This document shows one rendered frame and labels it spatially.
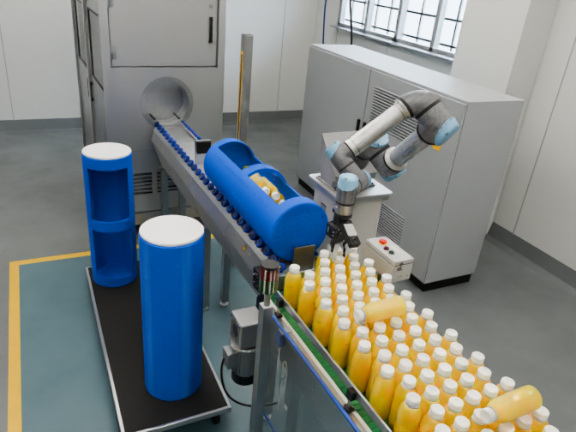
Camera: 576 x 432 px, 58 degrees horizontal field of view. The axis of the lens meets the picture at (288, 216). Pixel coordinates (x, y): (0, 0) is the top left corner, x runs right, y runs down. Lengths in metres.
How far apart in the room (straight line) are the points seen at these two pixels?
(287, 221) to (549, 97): 3.01
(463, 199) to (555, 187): 1.08
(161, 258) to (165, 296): 0.19
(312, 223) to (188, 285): 0.61
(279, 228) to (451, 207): 1.85
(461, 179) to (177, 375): 2.25
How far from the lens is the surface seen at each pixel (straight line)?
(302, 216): 2.18
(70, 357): 3.30
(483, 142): 3.71
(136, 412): 2.72
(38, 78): 6.94
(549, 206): 4.73
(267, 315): 1.76
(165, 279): 2.29
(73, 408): 3.01
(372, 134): 2.06
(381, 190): 2.62
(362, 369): 1.71
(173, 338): 2.48
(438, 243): 3.85
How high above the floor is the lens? 2.13
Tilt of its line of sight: 26 degrees down
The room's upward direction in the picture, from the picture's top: 6 degrees clockwise
